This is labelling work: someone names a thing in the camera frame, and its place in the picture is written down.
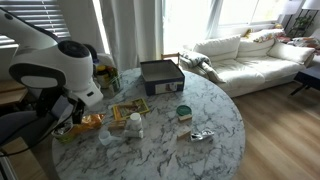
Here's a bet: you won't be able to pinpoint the wooden desk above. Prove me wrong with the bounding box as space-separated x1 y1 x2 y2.
0 78 29 106

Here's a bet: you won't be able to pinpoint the small wooden block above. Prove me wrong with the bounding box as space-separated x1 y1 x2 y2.
177 113 194 122
175 128 193 141

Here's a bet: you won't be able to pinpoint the yellow dog book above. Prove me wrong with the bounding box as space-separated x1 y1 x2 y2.
112 97 151 122

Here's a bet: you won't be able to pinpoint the white window blinds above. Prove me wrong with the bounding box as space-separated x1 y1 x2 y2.
0 0 73 48

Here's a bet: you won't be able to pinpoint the grey white blanket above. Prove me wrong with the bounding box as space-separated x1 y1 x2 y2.
181 49 226 84

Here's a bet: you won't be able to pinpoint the dark coffee table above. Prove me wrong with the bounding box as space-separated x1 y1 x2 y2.
289 64 320 98

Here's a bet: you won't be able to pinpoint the clear acrylic organizer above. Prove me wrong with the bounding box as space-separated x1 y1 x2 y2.
96 66 123 100

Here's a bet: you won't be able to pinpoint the navy cardboard box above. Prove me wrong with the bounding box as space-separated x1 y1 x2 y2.
139 59 186 97

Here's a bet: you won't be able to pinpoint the wooden plank block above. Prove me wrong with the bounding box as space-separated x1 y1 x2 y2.
109 119 128 126
108 122 127 129
108 124 127 131

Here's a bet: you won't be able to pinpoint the white curtain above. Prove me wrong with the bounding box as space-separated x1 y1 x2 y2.
99 0 164 73

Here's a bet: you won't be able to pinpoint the green house plant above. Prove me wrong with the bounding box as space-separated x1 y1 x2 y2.
289 13 314 38

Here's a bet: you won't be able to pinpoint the white pill bottle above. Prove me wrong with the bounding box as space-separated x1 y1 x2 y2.
128 112 144 133

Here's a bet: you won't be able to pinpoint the patterned throw pillow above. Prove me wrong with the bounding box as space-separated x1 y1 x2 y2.
253 29 284 44
288 35 320 52

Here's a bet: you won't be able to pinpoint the large bright window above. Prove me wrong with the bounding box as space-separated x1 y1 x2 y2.
163 0 291 54

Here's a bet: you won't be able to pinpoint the white lamp shade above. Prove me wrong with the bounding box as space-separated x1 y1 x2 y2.
281 0 303 16

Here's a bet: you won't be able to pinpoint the orange chip packet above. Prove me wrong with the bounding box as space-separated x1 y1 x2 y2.
68 113 106 138

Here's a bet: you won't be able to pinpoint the white sofa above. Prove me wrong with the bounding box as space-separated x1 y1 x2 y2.
181 28 316 98

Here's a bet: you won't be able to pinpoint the wooden chair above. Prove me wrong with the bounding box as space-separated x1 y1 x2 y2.
160 52 181 68

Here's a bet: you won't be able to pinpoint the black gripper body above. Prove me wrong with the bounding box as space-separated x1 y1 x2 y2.
70 98 87 117

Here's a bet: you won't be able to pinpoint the green round lid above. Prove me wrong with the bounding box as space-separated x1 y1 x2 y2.
175 104 193 117

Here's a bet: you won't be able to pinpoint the brown jar yellow lid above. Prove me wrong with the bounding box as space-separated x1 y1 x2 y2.
95 64 112 88

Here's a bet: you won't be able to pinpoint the clear measuring scoop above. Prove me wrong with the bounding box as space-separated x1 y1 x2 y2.
98 129 124 147

